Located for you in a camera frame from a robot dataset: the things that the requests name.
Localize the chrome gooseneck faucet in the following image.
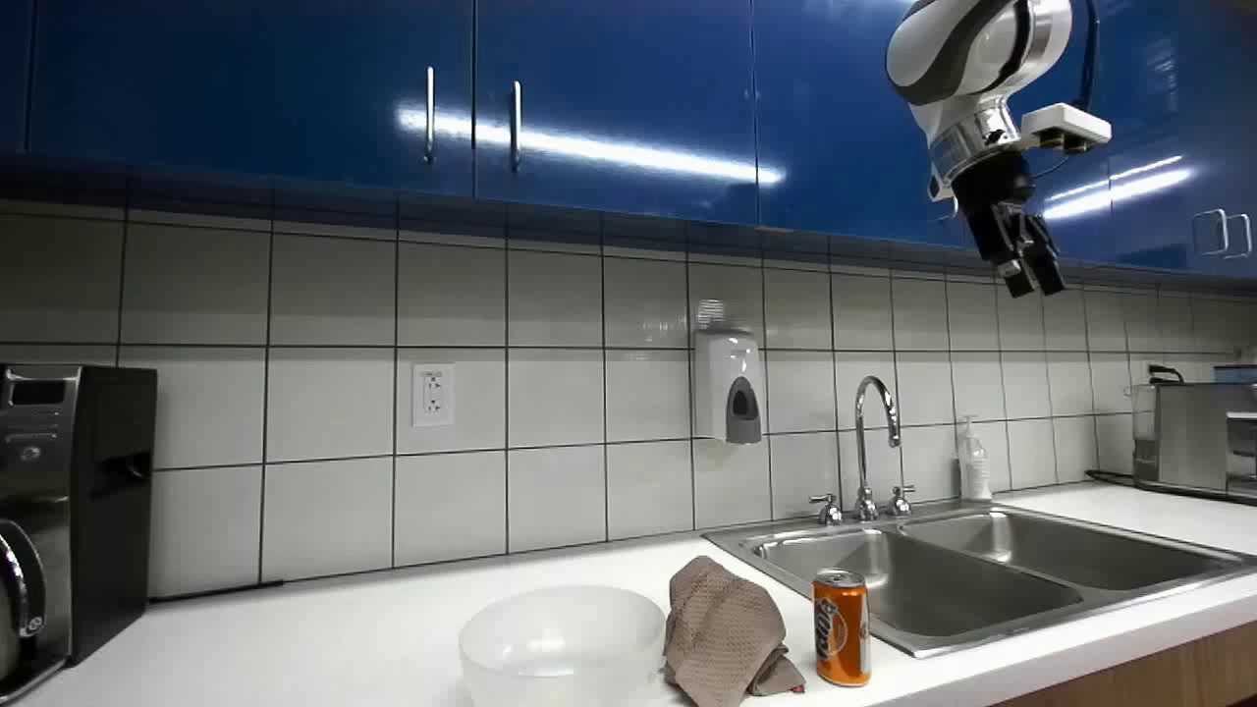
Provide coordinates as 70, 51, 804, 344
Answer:
849, 371, 909, 521

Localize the white wall power outlet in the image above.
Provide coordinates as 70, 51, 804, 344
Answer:
409, 357, 461, 430

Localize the stainless steel double sink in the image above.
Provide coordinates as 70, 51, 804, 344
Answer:
698, 497, 1257, 663

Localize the brown waffle towel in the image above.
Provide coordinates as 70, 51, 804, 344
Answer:
659, 555, 812, 707

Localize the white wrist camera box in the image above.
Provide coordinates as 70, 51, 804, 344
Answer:
1016, 100, 1116, 161

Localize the clear pump soap bottle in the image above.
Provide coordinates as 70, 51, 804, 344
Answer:
950, 416, 998, 506

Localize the silver countertop appliance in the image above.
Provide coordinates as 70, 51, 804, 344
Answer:
1126, 362, 1257, 504

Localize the steel coffee carafe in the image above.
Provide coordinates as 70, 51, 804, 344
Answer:
0, 516, 50, 690

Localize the orange soda can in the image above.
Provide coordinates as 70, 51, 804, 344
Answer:
809, 564, 875, 690

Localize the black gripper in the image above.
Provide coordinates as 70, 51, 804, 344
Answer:
950, 145, 1073, 301

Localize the white wall soap dispenser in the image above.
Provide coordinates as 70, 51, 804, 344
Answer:
688, 297, 772, 451

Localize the translucent white plastic bowl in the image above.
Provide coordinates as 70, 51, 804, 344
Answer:
455, 580, 673, 707

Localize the black coffee maker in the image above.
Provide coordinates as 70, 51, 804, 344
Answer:
0, 362, 160, 707

